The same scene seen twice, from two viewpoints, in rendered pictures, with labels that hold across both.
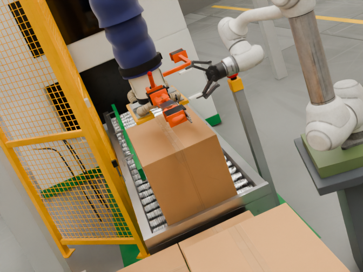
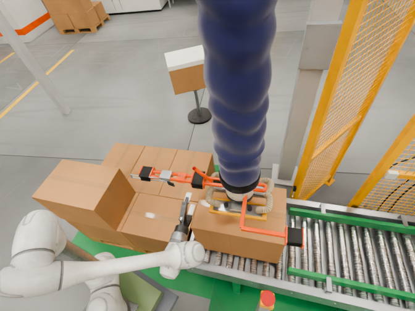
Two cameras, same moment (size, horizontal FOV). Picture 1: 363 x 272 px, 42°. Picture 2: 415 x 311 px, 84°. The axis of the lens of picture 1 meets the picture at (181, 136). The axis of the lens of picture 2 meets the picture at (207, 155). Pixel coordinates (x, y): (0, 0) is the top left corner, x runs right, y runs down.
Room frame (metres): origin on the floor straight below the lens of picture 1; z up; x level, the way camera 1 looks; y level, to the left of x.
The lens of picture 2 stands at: (2.64, -0.65, 2.39)
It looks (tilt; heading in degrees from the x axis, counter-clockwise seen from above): 49 degrees down; 118
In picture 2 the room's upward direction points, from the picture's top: 10 degrees counter-clockwise
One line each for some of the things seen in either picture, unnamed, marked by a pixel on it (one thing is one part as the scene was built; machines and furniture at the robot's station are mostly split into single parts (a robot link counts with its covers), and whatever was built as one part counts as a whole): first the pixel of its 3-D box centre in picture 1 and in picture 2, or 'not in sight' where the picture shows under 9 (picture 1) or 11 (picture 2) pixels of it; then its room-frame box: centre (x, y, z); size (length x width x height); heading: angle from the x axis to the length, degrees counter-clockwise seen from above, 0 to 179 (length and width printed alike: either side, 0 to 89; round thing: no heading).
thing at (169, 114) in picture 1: (174, 116); (147, 172); (1.85, 0.00, 1.24); 0.08 x 0.07 x 0.05; 7
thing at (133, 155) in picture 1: (121, 136); (401, 223); (3.57, 0.45, 0.60); 1.60 x 0.11 x 0.09; 6
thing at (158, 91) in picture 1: (158, 95); (199, 179); (2.19, 0.03, 1.24); 0.10 x 0.08 x 0.06; 97
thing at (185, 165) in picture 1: (179, 162); (240, 219); (2.44, 0.07, 0.75); 0.60 x 0.40 x 0.40; 7
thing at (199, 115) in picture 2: not in sight; (197, 100); (1.28, 1.93, 0.31); 0.40 x 0.40 x 0.62
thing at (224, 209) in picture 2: (170, 94); (238, 207); (2.45, -0.03, 1.13); 0.34 x 0.10 x 0.05; 7
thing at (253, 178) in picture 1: (205, 131); (356, 305); (3.28, -0.18, 0.50); 2.31 x 0.05 x 0.19; 6
